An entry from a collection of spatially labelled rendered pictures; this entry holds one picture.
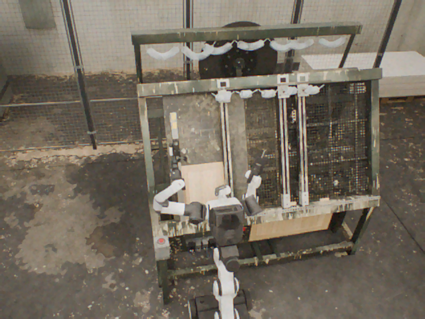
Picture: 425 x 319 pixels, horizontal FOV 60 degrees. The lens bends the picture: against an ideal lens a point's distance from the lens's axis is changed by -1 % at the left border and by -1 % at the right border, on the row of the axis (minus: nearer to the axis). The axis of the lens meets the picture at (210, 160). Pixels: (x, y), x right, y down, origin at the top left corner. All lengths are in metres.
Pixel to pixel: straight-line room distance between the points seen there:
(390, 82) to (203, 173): 4.86
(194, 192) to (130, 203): 1.65
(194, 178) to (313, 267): 1.77
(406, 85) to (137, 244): 5.53
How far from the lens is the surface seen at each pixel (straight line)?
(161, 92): 3.04
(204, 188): 3.25
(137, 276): 4.06
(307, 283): 4.13
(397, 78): 7.41
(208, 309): 3.63
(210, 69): 3.66
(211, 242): 3.30
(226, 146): 3.21
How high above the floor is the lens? 3.35
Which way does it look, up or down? 39 degrees down
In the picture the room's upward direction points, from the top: 2 degrees clockwise
